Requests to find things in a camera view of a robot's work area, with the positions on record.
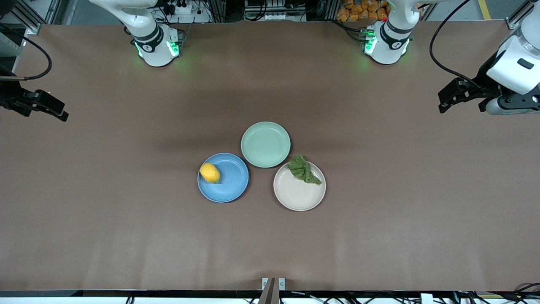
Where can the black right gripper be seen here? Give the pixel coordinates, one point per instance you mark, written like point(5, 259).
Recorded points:
point(11, 98)

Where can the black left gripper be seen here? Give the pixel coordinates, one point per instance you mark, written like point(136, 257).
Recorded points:
point(483, 82)

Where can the yellow lemon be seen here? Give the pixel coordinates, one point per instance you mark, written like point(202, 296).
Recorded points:
point(209, 172)

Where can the green lettuce leaf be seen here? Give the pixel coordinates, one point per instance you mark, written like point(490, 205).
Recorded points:
point(301, 169)

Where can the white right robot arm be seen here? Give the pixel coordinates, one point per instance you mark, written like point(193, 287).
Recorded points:
point(154, 46)

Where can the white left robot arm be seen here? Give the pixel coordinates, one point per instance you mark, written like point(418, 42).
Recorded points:
point(390, 42)

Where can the bag of orange items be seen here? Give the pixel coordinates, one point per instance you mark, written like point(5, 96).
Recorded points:
point(363, 10)

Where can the white power strip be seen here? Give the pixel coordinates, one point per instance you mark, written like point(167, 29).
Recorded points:
point(183, 8)

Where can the beige plate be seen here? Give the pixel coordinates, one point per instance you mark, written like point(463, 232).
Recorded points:
point(295, 195)

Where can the blue plate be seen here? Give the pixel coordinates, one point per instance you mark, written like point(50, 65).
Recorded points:
point(230, 181)

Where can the light green plate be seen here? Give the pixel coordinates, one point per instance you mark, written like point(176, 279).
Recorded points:
point(265, 144)

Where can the aluminium frame profile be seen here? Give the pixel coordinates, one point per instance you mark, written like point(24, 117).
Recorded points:
point(519, 17)
point(31, 19)

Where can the metal table edge bracket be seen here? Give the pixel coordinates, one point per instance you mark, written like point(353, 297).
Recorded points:
point(282, 283)

